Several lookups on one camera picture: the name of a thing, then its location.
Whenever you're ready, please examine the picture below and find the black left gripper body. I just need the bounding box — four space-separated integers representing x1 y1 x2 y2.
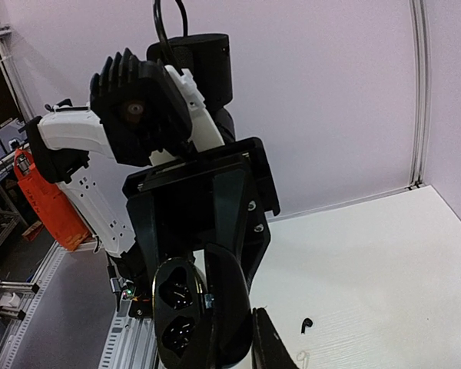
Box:
122 137 280 215

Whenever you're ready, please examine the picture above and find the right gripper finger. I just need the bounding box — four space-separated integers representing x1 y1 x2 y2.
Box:
251 307 297 369

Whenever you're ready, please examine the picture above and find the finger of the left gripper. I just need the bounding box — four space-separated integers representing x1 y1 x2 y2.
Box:
204 161 271 288
127 191 165 283

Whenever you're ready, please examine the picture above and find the black earbud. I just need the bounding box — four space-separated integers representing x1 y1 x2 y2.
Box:
300 317 313 334

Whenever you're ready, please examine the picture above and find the black charging case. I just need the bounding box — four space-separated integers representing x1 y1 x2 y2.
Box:
153 244 253 368

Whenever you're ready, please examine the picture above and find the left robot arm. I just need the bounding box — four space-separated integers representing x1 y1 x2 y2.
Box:
27 33 280 296

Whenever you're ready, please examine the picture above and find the white earbud far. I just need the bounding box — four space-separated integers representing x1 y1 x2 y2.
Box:
297 351 310 361

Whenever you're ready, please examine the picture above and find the orange plastic crate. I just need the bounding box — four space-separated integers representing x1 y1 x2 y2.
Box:
13 148 91 251

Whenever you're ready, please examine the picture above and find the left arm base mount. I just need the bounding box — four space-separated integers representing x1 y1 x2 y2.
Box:
107 264 153 319

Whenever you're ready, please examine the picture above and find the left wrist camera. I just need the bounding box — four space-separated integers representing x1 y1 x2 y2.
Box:
88 47 226 168

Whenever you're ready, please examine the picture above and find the aluminium front rail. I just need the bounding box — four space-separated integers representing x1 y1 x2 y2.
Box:
0 244 158 368

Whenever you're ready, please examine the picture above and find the right aluminium corner post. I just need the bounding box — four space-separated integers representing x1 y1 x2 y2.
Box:
409 0 431 188

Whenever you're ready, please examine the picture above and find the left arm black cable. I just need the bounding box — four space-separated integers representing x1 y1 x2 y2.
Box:
151 0 190 70

